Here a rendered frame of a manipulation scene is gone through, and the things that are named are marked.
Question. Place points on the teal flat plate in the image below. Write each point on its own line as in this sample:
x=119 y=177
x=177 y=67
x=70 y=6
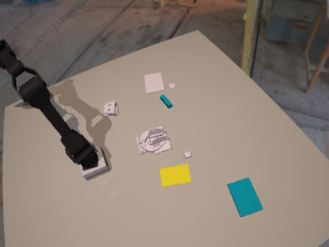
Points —
x=245 y=197

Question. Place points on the yellow rectangular plate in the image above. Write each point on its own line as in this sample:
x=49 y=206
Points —
x=177 y=174

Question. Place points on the teal rectangular block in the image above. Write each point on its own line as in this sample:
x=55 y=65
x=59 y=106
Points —
x=166 y=101

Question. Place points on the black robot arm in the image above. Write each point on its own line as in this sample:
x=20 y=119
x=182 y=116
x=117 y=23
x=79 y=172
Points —
x=34 y=91

